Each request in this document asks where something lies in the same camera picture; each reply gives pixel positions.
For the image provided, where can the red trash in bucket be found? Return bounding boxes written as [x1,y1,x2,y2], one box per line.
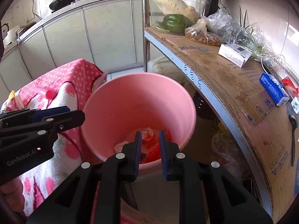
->
[113,126,161,164]

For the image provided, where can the grey kitchen cabinet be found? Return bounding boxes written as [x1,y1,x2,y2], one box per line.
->
[1,0,143,101]

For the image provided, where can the left hand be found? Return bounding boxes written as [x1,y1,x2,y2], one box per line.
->
[1,178,25,212]

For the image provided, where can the white rice cooker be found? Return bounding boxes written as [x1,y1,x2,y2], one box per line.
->
[1,23,20,53]

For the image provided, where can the metal storage shelf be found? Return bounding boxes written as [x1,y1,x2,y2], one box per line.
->
[141,0,298,223]

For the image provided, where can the dark electric cooktop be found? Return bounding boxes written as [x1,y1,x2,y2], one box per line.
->
[16,22,36,37]

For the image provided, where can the black spoon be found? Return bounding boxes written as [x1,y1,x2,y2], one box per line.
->
[288,114,298,167]

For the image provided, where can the blue tissue pack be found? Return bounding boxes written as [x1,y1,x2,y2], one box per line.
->
[259,72,289,106]

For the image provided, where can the red packet on shelf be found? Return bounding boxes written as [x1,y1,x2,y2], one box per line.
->
[282,76,298,98]

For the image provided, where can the white sack under shelf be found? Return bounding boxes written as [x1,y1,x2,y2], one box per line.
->
[147,55,186,85]

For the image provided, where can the small white box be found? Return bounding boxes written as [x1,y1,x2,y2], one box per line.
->
[218,43,252,68]

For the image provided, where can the bag of brown snacks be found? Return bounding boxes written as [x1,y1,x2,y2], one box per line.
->
[184,16,222,46]

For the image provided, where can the clear plastic bag greens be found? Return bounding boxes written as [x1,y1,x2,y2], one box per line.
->
[207,10,286,74]

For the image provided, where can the green bell pepper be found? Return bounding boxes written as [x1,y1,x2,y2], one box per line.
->
[155,14,193,34]

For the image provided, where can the clear glass bowl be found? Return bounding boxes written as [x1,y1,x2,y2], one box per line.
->
[147,0,208,35]

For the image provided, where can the napa cabbage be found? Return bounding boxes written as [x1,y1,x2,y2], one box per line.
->
[149,0,187,17]

